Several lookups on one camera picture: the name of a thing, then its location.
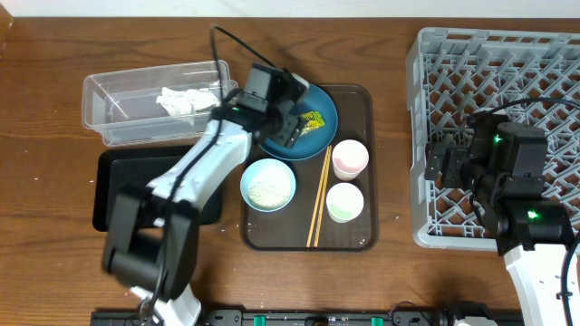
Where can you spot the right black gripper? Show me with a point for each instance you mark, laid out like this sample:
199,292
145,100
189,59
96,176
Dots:
455,156

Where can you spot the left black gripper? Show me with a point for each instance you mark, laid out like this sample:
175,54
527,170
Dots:
291,134

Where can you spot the yellow green snack wrapper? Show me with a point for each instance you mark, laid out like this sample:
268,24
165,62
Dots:
313,120

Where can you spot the dark blue round plate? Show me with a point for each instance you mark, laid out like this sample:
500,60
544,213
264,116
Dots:
315,141

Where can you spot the wooden chopstick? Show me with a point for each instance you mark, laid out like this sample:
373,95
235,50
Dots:
318,197
322,195

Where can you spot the light blue bowl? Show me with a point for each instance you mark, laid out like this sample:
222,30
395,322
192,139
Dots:
267,185

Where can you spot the white paper napkin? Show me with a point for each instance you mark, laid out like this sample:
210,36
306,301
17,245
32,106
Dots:
181,103

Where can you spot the white cup pink inside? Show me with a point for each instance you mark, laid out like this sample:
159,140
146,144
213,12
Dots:
349,158

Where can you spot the white cup green inside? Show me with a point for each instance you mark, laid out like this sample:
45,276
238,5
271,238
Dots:
344,202

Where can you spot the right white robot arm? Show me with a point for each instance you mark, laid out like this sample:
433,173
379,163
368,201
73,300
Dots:
502,169

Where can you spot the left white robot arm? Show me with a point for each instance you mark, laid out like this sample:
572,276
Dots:
152,237

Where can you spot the clear plastic waste bin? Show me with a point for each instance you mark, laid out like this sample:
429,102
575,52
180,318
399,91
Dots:
121,106

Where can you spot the grey dishwasher rack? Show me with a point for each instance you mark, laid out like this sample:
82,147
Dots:
454,72

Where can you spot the brown plastic serving tray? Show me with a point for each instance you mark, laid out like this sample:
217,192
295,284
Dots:
347,111

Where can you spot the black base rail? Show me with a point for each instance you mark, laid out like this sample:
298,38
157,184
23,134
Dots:
238,318

